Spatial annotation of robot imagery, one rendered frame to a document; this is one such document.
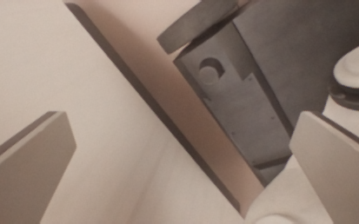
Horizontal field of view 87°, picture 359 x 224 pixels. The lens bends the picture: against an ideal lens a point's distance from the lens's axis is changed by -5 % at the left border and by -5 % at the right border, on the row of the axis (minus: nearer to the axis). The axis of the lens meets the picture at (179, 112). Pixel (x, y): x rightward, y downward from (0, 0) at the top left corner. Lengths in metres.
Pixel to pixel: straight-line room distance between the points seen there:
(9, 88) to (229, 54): 0.39
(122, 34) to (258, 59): 0.43
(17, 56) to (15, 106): 0.10
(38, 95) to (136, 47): 0.36
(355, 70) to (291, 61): 0.14
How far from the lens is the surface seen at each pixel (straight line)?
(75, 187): 0.41
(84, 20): 0.73
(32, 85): 0.45
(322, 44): 0.46
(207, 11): 0.41
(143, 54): 0.68
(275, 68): 0.46
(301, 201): 0.23
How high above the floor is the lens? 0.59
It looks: 54 degrees down
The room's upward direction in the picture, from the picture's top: 155 degrees counter-clockwise
